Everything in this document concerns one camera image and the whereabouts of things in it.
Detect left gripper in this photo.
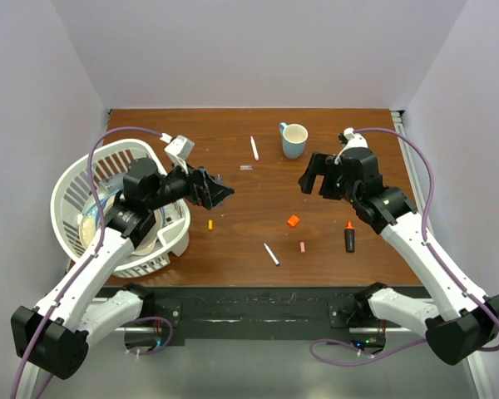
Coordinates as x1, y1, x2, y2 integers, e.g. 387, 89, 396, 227
146, 155, 233, 211

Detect orange highlighter cap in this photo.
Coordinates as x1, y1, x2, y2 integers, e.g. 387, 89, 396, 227
287, 214, 300, 228

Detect black orange highlighter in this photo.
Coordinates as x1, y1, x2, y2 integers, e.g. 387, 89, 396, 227
344, 221, 355, 253

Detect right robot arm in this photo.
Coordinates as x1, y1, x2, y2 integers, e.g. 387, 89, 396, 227
299, 148, 499, 365

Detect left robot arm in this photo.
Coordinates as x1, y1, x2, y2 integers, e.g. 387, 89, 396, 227
11, 158, 235, 380

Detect white pink-tip pen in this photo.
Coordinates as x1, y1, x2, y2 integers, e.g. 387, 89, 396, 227
250, 135, 259, 161

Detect white purple-tip pen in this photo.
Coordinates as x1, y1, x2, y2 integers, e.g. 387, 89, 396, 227
263, 242, 280, 267

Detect light blue mug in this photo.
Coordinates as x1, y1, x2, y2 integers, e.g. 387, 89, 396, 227
279, 122, 309, 159

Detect white laundry basket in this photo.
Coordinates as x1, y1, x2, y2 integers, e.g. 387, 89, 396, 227
50, 139, 190, 278

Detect stacked plates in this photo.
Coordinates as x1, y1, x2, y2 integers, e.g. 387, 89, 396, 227
78, 181, 166, 256

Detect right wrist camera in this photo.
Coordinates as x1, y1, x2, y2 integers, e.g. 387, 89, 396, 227
338, 127, 368, 153

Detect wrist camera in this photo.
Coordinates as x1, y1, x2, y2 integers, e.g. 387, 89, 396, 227
165, 135, 195, 160
338, 127, 368, 153

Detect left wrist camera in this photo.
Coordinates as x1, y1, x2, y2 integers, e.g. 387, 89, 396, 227
165, 135, 195, 160

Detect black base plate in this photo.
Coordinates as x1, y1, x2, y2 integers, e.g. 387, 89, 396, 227
95, 282, 404, 348

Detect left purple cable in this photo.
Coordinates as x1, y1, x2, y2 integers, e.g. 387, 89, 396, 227
9, 126, 170, 399

